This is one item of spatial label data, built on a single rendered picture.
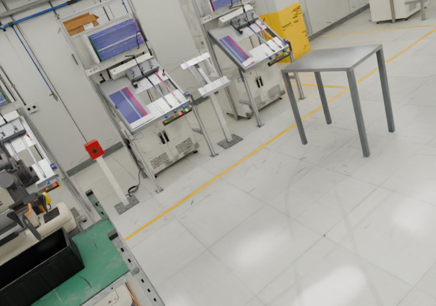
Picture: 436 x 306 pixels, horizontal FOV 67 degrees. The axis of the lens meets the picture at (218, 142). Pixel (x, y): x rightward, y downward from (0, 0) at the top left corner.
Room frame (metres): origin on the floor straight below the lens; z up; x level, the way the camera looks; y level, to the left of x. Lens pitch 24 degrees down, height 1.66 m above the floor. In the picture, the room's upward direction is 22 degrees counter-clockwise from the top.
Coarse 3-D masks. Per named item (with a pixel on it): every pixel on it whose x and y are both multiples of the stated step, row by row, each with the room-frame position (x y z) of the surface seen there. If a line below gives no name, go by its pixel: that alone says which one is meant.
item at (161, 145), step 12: (180, 120) 3.65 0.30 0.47; (144, 132) 3.48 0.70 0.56; (156, 132) 3.53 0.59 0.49; (168, 132) 3.58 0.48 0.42; (180, 132) 3.63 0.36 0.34; (192, 132) 3.68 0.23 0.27; (144, 144) 3.46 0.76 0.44; (156, 144) 3.51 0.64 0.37; (168, 144) 3.55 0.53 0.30; (180, 144) 3.60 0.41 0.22; (192, 144) 3.66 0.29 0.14; (144, 156) 3.43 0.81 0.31; (156, 156) 3.48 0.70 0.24; (168, 156) 3.53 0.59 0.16; (180, 156) 3.58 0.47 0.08; (156, 168) 3.46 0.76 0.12
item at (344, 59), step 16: (336, 48) 2.85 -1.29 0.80; (352, 48) 2.67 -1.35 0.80; (368, 48) 2.52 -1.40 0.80; (304, 64) 2.77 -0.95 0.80; (320, 64) 2.60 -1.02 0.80; (336, 64) 2.45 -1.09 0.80; (352, 64) 2.31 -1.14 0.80; (384, 64) 2.49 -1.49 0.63; (288, 80) 2.87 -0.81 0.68; (320, 80) 3.06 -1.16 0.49; (352, 80) 2.28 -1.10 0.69; (384, 80) 2.48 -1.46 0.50; (288, 96) 2.89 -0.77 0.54; (320, 96) 3.09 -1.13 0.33; (352, 96) 2.30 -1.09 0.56; (384, 96) 2.50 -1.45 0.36; (304, 144) 2.87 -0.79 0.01; (368, 144) 2.30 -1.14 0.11
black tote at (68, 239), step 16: (48, 240) 1.14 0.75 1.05; (64, 240) 1.15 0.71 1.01; (16, 256) 1.09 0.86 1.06; (32, 256) 1.11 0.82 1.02; (48, 256) 1.12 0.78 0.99; (64, 256) 1.00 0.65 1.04; (80, 256) 1.09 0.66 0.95; (0, 272) 1.06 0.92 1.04; (16, 272) 1.08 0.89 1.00; (32, 272) 0.96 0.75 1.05; (48, 272) 0.97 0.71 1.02; (64, 272) 0.99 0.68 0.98; (0, 288) 1.05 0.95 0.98; (16, 288) 0.93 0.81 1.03; (32, 288) 0.94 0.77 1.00; (48, 288) 0.96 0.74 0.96; (0, 304) 0.91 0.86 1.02; (16, 304) 0.92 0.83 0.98
